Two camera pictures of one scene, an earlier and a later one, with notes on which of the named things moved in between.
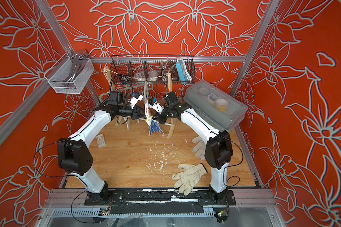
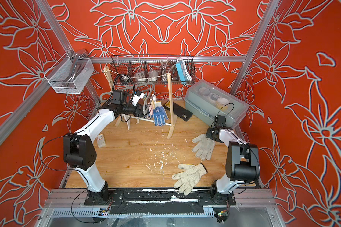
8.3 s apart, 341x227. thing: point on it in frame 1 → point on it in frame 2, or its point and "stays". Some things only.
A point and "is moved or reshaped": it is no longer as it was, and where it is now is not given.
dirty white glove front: (188, 178) stays
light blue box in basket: (183, 73) stays
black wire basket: (152, 69) stays
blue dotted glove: (153, 126) is moved or reshaped
